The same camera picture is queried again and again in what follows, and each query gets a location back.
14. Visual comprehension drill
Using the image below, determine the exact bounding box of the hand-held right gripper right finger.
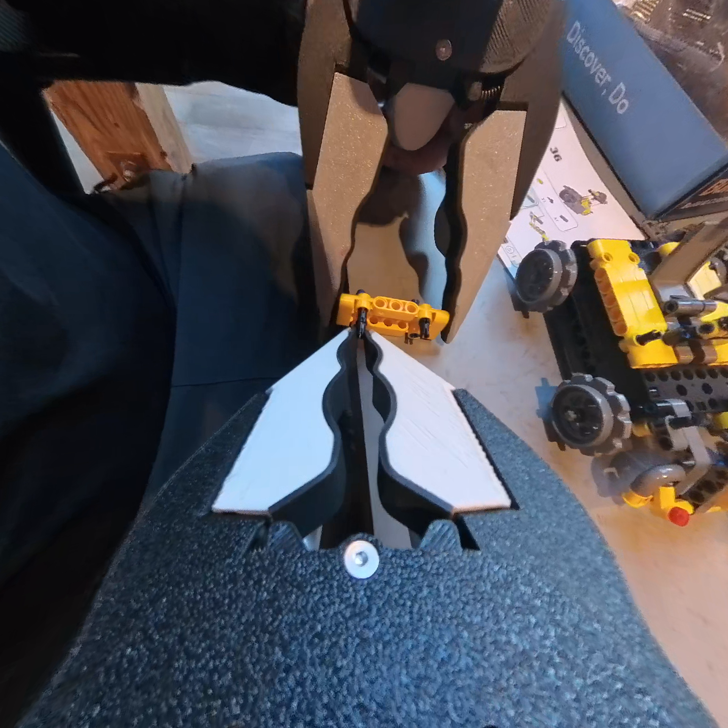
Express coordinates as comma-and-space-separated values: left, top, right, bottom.
363, 329, 514, 516

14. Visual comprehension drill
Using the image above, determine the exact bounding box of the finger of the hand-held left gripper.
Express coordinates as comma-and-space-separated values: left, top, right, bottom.
435, 108, 527, 345
306, 71, 393, 328

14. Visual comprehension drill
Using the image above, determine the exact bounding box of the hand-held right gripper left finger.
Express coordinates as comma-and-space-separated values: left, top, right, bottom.
209, 327, 366, 516

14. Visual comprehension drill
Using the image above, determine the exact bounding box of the yellow brick panel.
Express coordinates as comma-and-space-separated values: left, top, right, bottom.
336, 290, 450, 345

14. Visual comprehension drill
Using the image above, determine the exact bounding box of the person's left forearm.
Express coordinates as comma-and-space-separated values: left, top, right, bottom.
0, 0, 308, 106

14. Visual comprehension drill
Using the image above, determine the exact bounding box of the grey desk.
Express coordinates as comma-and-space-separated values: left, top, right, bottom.
341, 102, 728, 728

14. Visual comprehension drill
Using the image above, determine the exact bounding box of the person's left hand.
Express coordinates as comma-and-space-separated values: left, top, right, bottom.
384, 121, 461, 177

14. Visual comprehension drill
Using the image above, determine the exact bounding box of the instruction booklet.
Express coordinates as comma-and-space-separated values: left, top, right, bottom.
497, 105, 646, 274

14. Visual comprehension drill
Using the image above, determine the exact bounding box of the person's leg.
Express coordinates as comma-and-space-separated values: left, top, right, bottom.
102, 154, 319, 501

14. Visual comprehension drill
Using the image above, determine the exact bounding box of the yellow brick toy vehicle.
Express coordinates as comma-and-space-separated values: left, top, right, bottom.
512, 219, 728, 527

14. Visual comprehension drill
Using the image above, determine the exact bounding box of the dark blue cardboard box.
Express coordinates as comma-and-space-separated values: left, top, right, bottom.
560, 0, 728, 225

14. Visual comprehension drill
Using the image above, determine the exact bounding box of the person's dark jacket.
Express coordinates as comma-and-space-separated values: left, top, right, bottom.
0, 142, 177, 728

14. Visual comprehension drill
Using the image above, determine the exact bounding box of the wooden beam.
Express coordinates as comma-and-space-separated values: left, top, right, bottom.
42, 80, 194, 183

